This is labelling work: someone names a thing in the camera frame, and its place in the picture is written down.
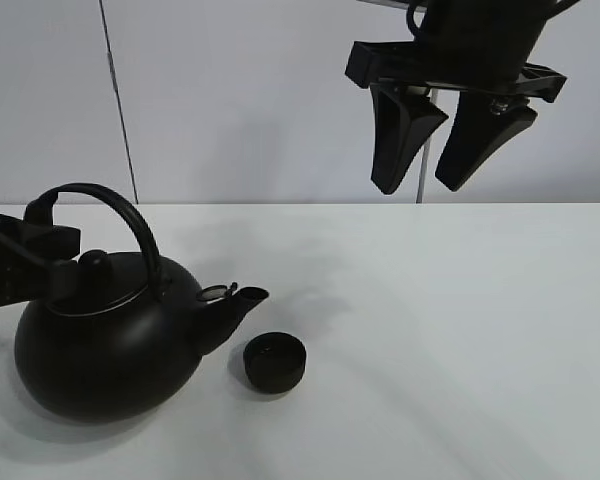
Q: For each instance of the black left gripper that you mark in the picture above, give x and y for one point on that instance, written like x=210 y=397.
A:
x=37 y=262

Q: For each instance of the black kettle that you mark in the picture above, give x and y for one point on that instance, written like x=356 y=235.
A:
x=131 y=334

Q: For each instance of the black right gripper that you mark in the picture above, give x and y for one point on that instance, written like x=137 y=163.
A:
x=470 y=46

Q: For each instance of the black teacup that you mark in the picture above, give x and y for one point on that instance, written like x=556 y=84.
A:
x=274 y=362

